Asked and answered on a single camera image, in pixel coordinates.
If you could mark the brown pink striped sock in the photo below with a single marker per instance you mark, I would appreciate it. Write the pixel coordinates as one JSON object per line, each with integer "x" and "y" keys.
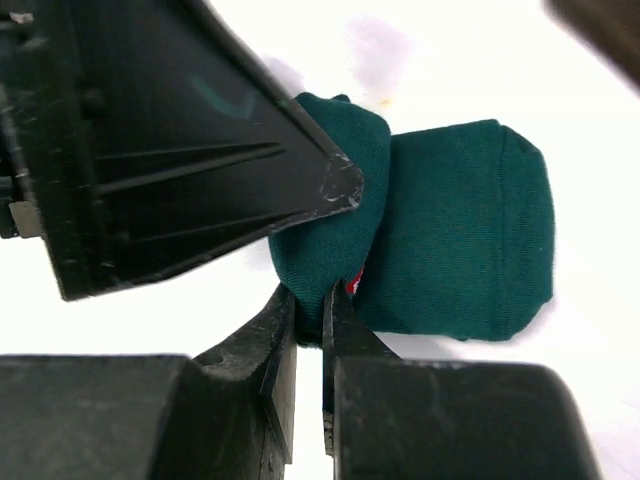
{"x": 609, "y": 27}

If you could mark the teal sock with red heel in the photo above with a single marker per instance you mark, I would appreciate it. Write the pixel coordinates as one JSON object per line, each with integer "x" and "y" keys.
{"x": 454, "y": 235}

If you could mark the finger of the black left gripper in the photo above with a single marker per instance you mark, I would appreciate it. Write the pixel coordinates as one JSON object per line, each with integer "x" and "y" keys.
{"x": 143, "y": 139}

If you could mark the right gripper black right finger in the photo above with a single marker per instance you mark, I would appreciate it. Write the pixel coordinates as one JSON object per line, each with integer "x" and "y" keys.
{"x": 386, "y": 417}

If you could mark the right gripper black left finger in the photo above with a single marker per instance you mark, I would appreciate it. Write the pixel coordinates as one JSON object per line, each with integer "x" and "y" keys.
{"x": 227, "y": 413}

